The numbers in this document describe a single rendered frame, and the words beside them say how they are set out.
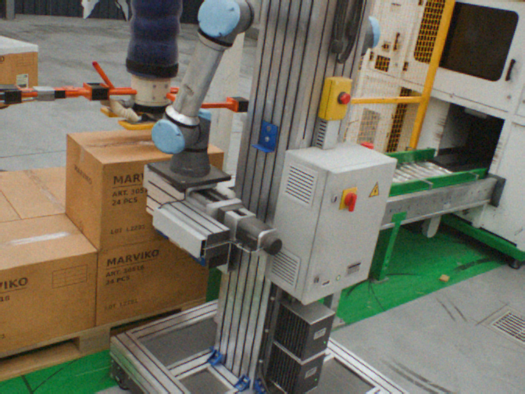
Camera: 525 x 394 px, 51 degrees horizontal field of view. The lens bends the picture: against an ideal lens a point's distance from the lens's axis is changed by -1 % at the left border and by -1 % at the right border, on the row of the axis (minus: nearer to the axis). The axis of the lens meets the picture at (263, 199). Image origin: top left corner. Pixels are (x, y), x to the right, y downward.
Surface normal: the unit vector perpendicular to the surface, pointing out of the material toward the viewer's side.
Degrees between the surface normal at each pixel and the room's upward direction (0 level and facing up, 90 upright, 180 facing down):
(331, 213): 90
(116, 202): 90
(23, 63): 90
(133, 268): 90
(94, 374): 0
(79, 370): 0
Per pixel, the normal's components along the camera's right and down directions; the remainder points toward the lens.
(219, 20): -0.29, 0.20
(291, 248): -0.72, 0.16
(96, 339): 0.61, 0.39
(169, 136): -0.41, 0.41
